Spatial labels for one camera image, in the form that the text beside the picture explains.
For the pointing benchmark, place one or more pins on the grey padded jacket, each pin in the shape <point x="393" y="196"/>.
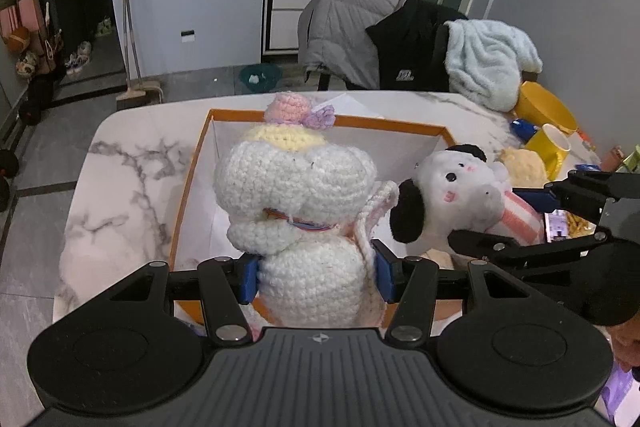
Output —
<point x="340" y="27"/>

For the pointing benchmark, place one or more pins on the green carton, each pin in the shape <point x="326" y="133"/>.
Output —
<point x="631" y="159"/>

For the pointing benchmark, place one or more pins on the black shoe cabinet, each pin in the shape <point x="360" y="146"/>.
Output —
<point x="80" y="7"/>

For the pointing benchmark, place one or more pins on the white crochet doll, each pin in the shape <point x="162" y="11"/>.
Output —
<point x="300" y="192"/>

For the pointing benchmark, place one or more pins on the white paper sheet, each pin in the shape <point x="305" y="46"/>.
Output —
<point x="355" y="104"/>

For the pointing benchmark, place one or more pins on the green basin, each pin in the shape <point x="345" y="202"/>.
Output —
<point x="260" y="76"/>

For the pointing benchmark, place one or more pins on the yellow round bowl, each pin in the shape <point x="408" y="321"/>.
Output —
<point x="545" y="104"/>

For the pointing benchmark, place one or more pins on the blue small toy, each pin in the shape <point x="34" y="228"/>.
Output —
<point x="522" y="129"/>

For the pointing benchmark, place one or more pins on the person's right hand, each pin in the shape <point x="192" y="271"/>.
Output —
<point x="625" y="344"/>

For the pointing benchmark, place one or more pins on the pink bag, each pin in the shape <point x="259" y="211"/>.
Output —
<point x="20" y="14"/>

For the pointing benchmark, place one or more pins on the black jacket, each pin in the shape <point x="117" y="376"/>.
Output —
<point x="412" y="49"/>

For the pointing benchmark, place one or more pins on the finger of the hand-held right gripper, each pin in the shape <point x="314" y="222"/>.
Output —
<point x="500" y="248"/>
<point x="575" y="197"/>

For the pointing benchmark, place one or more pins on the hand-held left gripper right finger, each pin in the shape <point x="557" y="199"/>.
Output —
<point x="383" y="276"/>

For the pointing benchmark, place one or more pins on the pair of light shoes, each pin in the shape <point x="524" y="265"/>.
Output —
<point x="103" y="28"/>

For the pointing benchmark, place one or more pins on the pink striped plush toy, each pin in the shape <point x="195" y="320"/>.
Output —
<point x="522" y="217"/>

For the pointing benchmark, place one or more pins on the white cabinet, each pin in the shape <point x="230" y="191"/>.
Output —
<point x="295" y="2"/>

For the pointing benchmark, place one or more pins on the orange cardboard box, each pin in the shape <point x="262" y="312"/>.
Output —
<point x="197" y="187"/>

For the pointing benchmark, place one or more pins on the pair of sneakers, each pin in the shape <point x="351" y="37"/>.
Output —
<point x="79" y="57"/>

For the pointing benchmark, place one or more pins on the white plush dog black ears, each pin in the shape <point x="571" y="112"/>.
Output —
<point x="457" y="194"/>

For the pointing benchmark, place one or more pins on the purple snack packet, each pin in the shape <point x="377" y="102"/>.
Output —
<point x="567" y="224"/>

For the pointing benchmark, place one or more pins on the light blue fleece blanket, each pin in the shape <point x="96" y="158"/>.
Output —
<point x="487" y="57"/>

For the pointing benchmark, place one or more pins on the basketball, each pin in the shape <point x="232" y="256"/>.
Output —
<point x="17" y="39"/>

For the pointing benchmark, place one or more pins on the patterned ball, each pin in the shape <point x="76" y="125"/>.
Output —
<point x="27" y="66"/>

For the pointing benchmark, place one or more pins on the purple cloth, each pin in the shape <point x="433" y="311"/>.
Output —
<point x="622" y="394"/>

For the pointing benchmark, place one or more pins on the yellow fluffy plush toy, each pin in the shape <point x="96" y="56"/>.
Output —
<point x="525" y="167"/>

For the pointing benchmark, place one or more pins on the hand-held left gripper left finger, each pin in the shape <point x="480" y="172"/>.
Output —
<point x="248" y="279"/>

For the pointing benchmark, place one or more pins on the yellow cup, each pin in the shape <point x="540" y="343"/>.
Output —
<point x="547" y="147"/>

